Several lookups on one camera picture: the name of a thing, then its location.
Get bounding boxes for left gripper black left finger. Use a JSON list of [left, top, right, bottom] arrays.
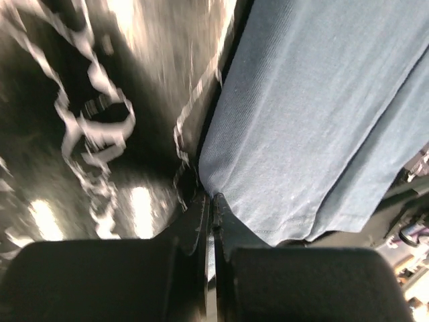
[[1, 193, 210, 321]]

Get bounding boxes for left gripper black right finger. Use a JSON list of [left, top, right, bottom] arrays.
[[212, 194, 412, 321]]

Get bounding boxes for blue-grey t-shirt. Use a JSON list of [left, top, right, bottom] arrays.
[[199, 1, 428, 246]]

